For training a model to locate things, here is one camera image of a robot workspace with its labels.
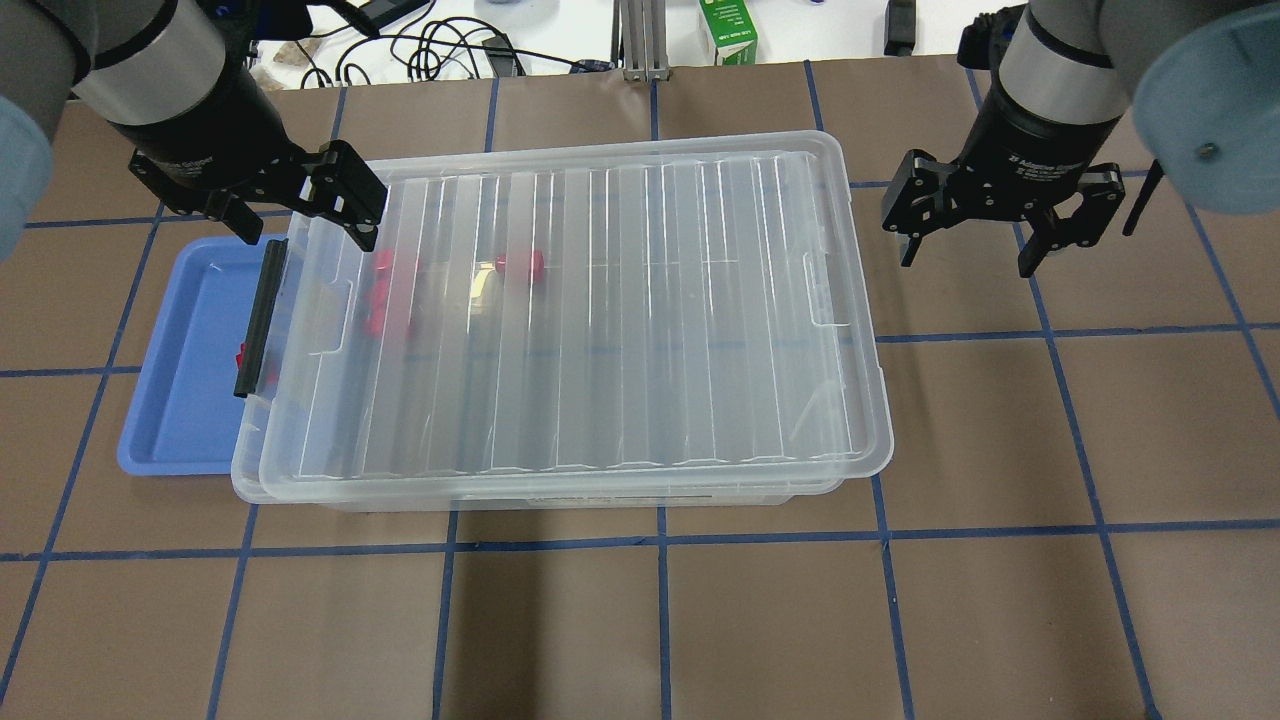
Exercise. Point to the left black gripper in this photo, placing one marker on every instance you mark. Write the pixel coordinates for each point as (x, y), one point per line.
(218, 137)

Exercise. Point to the clear plastic box lid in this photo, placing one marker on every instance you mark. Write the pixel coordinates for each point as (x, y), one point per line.
(600, 310)

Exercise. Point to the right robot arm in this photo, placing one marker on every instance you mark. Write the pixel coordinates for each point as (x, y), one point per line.
(1198, 79)

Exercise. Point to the green white carton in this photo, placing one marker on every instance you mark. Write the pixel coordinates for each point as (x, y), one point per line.
(729, 31)

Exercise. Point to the blue plastic tray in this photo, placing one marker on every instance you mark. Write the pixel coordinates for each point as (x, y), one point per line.
(184, 418)

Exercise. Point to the aluminium frame post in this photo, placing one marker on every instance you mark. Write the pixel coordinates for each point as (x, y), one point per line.
(639, 40)

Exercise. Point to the red block under lid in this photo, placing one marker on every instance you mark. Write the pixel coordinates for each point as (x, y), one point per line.
(529, 265)

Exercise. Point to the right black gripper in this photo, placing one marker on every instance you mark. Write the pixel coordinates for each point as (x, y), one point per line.
(1028, 138)

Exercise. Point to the black power adapter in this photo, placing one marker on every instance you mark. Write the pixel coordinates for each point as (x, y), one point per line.
(503, 57)

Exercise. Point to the black box handle bar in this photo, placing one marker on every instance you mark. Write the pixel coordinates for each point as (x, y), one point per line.
(261, 316)

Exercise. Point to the clear plastic storage box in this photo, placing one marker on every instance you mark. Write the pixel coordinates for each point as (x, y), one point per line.
(540, 490)

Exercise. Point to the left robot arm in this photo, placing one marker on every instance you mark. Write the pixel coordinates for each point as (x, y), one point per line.
(165, 76)

